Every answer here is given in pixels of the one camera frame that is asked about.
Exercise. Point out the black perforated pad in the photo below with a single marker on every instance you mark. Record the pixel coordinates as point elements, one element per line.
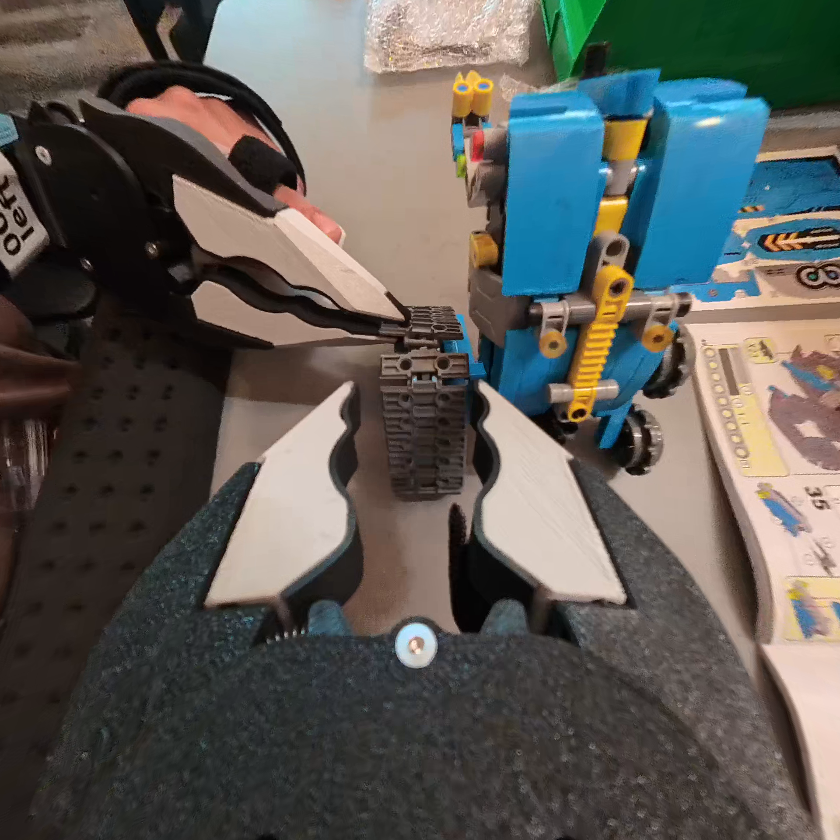
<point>118,492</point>

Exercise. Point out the blue sticker sheet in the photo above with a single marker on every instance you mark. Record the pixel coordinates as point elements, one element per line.
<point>787,249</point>

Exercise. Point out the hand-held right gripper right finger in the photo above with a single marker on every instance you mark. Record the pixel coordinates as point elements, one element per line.
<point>551,525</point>

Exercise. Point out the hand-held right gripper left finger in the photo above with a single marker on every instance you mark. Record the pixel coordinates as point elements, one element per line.
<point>289,525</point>

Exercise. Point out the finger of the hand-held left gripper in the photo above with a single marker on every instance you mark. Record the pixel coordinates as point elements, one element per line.
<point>262,328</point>
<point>282,249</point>

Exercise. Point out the person's left hand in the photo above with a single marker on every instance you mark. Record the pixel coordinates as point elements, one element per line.
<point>190,115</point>

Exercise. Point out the blue toy robot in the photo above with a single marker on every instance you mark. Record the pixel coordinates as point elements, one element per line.
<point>551,210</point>

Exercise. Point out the instruction booklet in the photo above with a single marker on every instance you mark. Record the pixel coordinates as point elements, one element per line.
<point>774,492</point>

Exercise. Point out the bubble wrap bag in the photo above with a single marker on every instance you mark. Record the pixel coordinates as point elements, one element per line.
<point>446,33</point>

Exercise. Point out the grey desk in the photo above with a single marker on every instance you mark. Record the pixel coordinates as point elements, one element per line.
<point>394,164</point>

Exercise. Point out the green plastic bin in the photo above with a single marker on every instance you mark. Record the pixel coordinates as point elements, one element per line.
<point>689,46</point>

